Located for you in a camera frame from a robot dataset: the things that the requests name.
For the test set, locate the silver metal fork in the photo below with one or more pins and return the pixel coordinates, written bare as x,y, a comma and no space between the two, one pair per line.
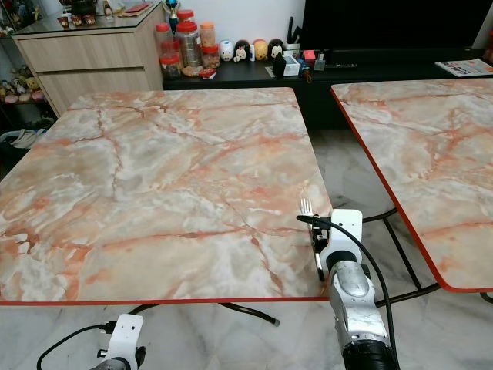
306,206

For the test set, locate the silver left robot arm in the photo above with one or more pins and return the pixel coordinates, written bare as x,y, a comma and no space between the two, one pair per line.
119,364

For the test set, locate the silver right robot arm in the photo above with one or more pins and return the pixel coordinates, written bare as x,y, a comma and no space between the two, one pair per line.
352,308

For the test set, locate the black remote control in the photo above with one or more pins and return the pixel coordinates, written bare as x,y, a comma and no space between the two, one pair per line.
341,65

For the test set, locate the small white box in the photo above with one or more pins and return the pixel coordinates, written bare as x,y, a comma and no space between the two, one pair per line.
292,63

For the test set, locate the small red box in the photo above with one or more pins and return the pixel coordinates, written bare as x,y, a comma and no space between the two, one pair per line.
309,55

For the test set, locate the yellow plush figure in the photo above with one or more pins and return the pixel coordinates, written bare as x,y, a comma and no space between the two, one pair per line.
260,49

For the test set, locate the black and white plush figure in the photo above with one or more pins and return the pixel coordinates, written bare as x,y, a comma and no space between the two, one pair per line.
241,52

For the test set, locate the small red lid jar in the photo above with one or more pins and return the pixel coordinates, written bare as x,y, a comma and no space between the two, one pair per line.
169,66
209,56

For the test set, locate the dark display shelf with toys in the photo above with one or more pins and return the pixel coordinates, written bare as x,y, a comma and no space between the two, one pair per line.
21,86

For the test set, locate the printed magazine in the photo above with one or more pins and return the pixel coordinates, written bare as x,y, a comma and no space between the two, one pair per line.
466,67

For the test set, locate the black flat television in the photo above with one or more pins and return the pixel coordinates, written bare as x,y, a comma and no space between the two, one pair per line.
393,21

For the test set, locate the large red lid jar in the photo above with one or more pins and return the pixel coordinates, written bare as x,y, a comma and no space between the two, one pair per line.
189,46

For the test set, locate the orange lid plastic jar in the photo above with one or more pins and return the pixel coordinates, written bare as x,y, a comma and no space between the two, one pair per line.
207,34

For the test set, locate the red lid plastic jar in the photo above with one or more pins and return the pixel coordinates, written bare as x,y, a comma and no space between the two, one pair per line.
185,15
163,38

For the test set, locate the blue globe trophy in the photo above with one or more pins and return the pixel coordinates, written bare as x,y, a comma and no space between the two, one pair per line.
171,8

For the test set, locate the light wood drawer cabinet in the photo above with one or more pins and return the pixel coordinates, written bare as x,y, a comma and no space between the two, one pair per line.
85,58

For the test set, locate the flat red case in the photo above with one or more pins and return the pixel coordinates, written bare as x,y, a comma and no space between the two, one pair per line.
137,8

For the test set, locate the black teapot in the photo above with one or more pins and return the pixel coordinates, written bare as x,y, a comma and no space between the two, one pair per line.
83,7

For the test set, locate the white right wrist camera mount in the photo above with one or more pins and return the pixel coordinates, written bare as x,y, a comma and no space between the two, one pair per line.
347,235

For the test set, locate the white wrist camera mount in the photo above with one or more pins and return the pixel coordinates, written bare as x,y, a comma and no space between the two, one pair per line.
128,335
347,235

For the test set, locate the black metal table frame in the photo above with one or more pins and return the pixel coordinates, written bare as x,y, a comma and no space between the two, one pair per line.
250,312
400,254

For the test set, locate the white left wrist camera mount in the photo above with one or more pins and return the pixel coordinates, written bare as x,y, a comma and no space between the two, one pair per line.
128,335

